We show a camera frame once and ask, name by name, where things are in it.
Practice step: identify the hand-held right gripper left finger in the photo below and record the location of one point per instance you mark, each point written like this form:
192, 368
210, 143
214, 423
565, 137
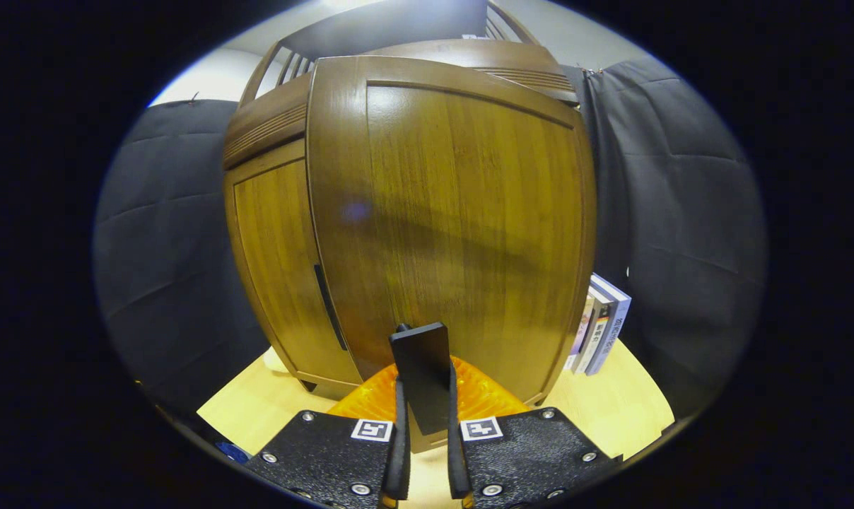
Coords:
401, 452

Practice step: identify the small blue object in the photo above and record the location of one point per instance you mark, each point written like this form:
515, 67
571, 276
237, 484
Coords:
232, 452

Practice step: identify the metal backdrop clip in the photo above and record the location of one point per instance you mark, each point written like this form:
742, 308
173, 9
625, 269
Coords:
593, 71

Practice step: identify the wooden double-door shoe cabinet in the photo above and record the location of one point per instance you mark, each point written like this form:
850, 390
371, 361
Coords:
264, 127

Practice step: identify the pale blue spine book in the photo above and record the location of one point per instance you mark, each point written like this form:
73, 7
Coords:
614, 325

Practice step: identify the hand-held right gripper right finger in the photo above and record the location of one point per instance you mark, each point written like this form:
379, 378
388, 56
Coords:
457, 452

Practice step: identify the black backdrop cloth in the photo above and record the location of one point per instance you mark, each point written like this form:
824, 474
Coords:
681, 212

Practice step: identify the wooden cabinet door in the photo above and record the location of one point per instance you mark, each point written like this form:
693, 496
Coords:
469, 212
278, 247

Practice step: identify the thin white book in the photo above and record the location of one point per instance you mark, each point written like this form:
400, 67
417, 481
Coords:
597, 332

